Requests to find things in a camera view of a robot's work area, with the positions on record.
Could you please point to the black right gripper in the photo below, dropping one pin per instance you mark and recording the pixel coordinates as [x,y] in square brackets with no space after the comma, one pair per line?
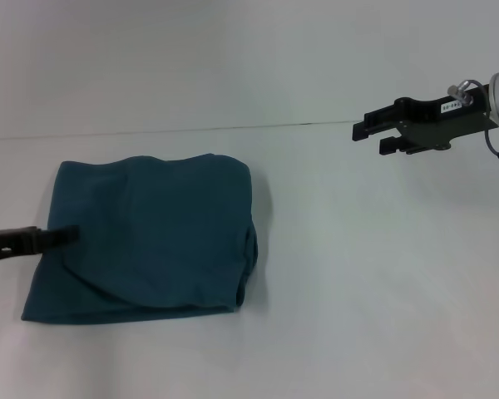
[441,120]

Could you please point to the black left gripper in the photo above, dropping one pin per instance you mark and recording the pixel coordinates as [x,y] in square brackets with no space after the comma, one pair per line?
[12,243]

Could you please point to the teal blue FREE t-shirt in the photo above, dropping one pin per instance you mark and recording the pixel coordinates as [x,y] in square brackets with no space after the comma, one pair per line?
[149,232]

